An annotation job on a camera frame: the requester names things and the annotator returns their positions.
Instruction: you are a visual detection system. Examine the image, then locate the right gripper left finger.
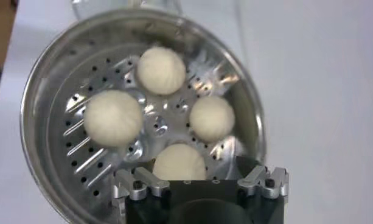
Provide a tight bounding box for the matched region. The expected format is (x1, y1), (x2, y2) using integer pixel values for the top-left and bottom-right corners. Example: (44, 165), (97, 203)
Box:
(111, 166), (171, 214)

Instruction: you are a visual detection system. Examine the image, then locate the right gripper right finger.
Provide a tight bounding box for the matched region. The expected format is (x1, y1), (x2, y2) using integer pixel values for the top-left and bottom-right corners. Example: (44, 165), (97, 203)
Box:
(235, 156), (290, 201)

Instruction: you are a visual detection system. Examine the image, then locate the white steamed baozi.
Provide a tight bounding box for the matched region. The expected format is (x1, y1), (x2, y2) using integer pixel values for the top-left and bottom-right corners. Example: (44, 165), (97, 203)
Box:
(83, 89), (144, 149)
(136, 46), (187, 96)
(152, 142), (207, 181)
(189, 96), (236, 143)

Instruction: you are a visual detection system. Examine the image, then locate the stainless steel steamer basket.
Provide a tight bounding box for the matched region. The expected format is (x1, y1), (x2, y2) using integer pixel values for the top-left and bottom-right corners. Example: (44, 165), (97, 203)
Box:
(19, 7), (268, 224)

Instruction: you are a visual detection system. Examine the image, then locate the steel steamer pot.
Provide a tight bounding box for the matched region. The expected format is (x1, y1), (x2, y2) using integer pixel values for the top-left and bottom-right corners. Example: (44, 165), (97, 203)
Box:
(71, 0), (183, 16)

